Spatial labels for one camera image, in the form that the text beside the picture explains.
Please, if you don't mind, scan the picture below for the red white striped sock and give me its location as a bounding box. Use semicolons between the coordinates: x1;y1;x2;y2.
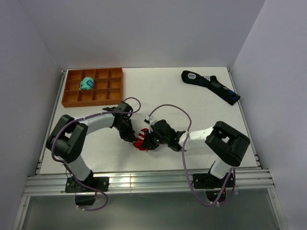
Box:
133;128;149;151

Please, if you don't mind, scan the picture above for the orange compartment tray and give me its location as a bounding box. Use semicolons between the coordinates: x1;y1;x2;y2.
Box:
62;68;123;108

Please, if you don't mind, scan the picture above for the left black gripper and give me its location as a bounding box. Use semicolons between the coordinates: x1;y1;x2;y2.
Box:
115;118;137;144

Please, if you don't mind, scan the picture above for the aluminium table frame rail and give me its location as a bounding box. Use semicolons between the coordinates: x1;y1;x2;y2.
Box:
23;67;274;196

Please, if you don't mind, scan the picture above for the black blue patterned sock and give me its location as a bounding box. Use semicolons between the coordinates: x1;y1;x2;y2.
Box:
181;70;240;105

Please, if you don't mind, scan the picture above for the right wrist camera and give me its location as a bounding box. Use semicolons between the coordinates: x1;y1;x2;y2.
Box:
144;116;157;126

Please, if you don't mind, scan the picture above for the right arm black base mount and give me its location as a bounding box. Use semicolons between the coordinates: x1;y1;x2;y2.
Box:
192;173;236;202

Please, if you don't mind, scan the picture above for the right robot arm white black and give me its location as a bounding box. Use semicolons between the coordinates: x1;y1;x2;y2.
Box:
141;117;250;187

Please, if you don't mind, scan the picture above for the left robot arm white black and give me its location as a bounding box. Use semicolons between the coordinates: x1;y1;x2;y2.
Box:
46;101;136;191

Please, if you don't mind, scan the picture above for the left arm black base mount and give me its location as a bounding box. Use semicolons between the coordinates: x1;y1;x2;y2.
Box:
64;177;109;211

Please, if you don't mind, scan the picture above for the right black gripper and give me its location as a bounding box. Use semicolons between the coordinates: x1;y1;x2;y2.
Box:
142;127;169;150

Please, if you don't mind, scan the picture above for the rolled teal sock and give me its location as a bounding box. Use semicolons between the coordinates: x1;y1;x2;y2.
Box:
79;77;94;91

